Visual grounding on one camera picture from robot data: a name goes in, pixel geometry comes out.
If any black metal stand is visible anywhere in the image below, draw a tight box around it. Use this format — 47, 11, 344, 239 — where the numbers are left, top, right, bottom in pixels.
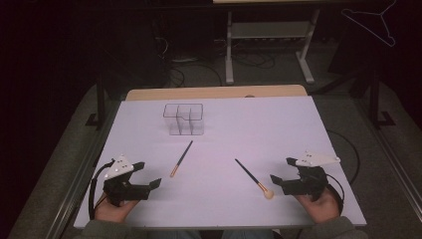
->
85, 74, 107, 131
366, 68, 396, 129

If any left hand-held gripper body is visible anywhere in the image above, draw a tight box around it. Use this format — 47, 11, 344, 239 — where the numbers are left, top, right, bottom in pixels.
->
103, 153, 149, 208

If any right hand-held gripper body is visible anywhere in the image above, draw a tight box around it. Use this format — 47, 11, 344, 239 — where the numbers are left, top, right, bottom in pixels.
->
282, 151, 341, 202

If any clear plastic organizer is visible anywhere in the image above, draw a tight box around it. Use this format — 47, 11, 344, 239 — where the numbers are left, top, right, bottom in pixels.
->
162, 103, 205, 136

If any left hand-held gripper cable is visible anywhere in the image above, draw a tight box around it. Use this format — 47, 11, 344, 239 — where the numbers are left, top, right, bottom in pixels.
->
87, 158, 116, 221

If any white frame desk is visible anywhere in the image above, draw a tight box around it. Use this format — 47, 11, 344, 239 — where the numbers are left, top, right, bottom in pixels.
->
212, 0, 322, 86

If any person's left hand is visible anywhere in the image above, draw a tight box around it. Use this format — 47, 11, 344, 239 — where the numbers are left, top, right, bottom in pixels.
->
94, 198, 140, 224

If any person's right hand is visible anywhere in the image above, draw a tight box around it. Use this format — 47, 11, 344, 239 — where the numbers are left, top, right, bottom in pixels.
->
294, 187, 341, 224

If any white clothes hanger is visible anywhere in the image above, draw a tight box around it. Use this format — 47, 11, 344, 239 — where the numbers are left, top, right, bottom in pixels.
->
340, 0, 398, 48

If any right hand-held gripper cable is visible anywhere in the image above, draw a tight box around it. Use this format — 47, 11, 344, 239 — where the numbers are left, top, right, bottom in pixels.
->
325, 173, 346, 215

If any black floor cable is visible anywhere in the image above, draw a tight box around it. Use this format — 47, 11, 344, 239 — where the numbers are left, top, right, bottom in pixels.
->
164, 58, 224, 88
326, 128, 361, 187
231, 49, 277, 70

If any hand-held gripper cable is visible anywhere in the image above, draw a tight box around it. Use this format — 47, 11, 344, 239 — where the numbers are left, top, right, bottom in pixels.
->
87, 158, 116, 221
325, 173, 346, 215

